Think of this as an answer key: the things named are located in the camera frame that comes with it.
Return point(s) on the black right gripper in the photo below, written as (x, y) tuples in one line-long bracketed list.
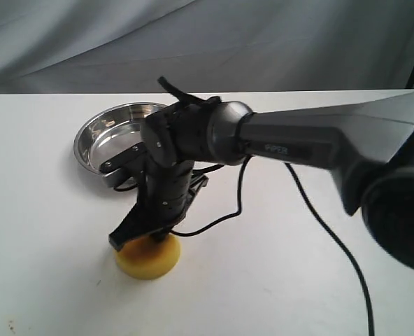
[(164, 196)]

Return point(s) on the round yellow sponge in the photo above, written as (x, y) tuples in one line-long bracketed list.
[(147, 259)]

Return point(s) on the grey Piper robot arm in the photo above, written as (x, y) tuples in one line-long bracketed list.
[(368, 148)]

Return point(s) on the round stainless steel dish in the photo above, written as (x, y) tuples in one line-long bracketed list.
[(108, 134)]

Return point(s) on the grey backdrop cloth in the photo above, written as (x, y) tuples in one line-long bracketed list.
[(204, 46)]

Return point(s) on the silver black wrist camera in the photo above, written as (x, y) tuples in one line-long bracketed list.
[(123, 166)]

